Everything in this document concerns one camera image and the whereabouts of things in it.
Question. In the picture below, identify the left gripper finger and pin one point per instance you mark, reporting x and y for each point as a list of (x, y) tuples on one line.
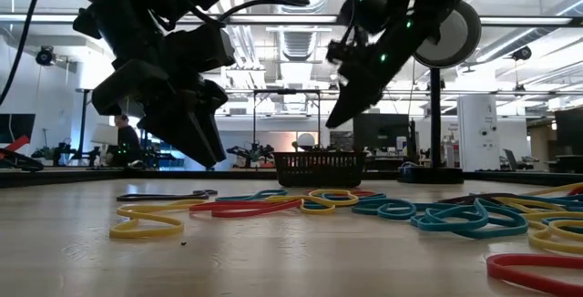
[(211, 101), (182, 128)]

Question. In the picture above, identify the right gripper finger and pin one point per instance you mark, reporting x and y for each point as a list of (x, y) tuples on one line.
[(360, 96)]

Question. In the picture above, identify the dark purple rubber band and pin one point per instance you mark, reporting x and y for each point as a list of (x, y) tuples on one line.
[(478, 196), (159, 196)]

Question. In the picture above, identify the teal rubber band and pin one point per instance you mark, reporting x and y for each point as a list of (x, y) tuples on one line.
[(255, 195), (555, 200), (480, 209), (391, 215), (560, 220)]

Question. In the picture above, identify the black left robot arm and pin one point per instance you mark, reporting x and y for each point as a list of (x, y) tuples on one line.
[(127, 14)]

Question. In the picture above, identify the black background robot arm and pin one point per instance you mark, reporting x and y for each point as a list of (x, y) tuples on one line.
[(248, 153)]

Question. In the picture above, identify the black slotted plastic bin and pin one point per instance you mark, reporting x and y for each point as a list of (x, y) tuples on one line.
[(319, 169)]

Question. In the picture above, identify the red rubber band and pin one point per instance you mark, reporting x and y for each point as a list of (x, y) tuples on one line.
[(510, 274), (577, 191), (364, 193), (246, 212)]

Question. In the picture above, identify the yellow rubber band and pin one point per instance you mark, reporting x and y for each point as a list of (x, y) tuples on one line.
[(146, 232), (546, 244), (319, 211), (514, 202), (560, 188)]

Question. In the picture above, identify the black monitor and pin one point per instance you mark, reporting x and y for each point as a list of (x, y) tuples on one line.
[(382, 130), (569, 128), (18, 128)]

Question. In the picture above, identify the white laptop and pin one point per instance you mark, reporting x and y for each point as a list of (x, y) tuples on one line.
[(104, 134)]

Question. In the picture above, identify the person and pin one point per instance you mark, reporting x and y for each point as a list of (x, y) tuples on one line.
[(128, 144)]

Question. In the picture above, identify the white round lamp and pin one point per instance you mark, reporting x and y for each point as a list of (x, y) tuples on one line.
[(306, 140)]

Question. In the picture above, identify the black desk lamp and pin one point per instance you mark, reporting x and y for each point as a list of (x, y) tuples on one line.
[(436, 119)]

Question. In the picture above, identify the black ceiling spotlight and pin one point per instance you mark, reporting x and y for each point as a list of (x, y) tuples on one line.
[(45, 55), (522, 53)]

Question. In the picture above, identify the white column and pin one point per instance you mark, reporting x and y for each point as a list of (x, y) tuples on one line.
[(477, 133)]

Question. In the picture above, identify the black background rig frame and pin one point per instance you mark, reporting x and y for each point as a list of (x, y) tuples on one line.
[(287, 92)]

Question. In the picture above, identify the black aluminium table frame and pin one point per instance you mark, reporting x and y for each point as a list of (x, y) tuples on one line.
[(68, 176)]

